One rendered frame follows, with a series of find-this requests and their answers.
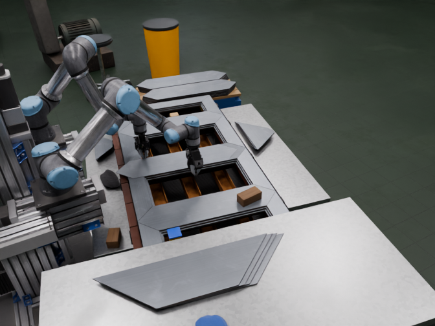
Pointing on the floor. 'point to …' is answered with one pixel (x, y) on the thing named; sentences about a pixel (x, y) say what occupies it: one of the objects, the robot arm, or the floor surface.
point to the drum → (162, 46)
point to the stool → (101, 40)
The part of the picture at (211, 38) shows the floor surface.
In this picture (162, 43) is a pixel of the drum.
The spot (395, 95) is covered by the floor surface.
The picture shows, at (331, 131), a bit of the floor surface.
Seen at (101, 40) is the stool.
